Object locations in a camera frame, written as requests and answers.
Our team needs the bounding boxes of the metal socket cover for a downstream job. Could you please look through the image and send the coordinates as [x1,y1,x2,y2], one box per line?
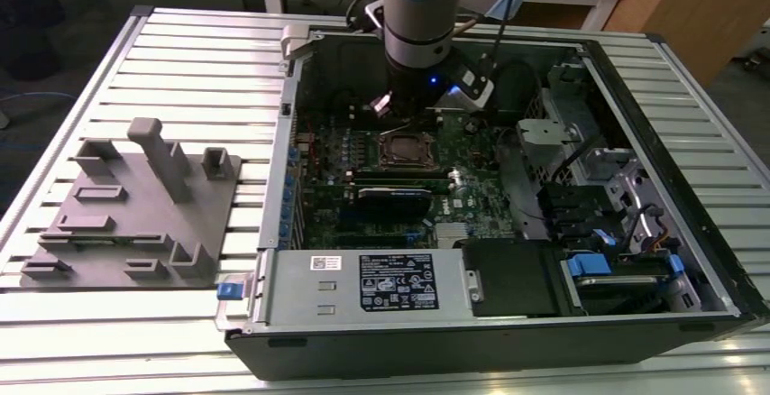
[377,133,441,170]

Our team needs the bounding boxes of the silver CPU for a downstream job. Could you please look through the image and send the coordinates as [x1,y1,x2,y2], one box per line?
[388,138,432,161]

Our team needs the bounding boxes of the silver chipset heatsink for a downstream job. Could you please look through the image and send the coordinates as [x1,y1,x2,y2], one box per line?
[434,222,474,240]

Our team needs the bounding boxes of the hard disk in blue carrier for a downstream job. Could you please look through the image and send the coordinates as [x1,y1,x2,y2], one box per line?
[561,253,663,316]

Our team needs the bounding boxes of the green motherboard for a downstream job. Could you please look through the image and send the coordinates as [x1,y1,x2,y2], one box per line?
[290,108,531,251]

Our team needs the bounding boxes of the grey power supply unit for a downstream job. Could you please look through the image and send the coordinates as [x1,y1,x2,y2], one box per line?
[258,249,477,326]

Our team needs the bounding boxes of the metal wire locking lever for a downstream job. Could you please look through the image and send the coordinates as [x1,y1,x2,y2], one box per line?
[376,121,420,137]

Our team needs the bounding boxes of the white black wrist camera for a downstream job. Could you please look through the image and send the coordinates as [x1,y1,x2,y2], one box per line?
[446,66,496,110]

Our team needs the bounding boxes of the CPU socket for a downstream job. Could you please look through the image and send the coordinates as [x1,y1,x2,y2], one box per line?
[372,131,445,174]

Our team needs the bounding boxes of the black PC case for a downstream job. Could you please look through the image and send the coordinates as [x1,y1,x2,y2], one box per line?
[213,24,770,381]

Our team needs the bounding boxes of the wooden cabinet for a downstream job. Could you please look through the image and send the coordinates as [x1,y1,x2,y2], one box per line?
[604,0,770,87]

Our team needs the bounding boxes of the grey parts rack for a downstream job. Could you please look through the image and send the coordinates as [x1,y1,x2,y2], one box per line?
[17,117,245,290]

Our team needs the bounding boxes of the silver bracket with hole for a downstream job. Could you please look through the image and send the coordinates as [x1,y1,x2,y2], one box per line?
[515,117,583,146]

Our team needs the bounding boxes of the black plastic cover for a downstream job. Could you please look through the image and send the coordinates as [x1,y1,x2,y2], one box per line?
[458,239,588,319]

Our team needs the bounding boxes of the silver metal drive cage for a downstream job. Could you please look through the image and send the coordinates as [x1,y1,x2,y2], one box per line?
[516,63,615,188]

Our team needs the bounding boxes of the black graphics card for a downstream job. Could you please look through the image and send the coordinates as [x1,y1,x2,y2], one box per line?
[354,186,434,227]

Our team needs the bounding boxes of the coloured power wires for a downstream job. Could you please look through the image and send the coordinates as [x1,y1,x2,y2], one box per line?
[640,227,675,254]

